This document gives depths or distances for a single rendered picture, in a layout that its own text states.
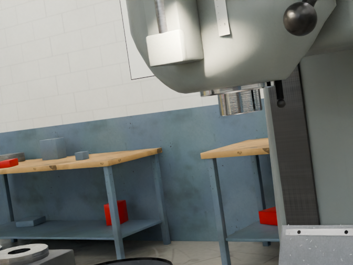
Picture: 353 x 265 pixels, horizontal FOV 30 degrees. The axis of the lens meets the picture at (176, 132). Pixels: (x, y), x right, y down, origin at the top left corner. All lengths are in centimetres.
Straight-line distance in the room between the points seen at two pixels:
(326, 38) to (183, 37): 23
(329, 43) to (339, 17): 3
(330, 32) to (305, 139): 35
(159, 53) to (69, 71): 608
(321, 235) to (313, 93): 24
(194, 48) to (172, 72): 5
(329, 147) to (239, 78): 47
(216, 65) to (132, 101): 556
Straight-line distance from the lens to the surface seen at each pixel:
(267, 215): 519
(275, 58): 67
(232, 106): 72
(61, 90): 680
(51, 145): 651
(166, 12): 63
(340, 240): 111
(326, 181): 111
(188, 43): 63
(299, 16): 59
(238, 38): 64
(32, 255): 104
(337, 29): 79
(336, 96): 109
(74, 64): 666
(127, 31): 620
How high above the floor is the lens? 131
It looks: 3 degrees down
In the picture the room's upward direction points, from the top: 8 degrees counter-clockwise
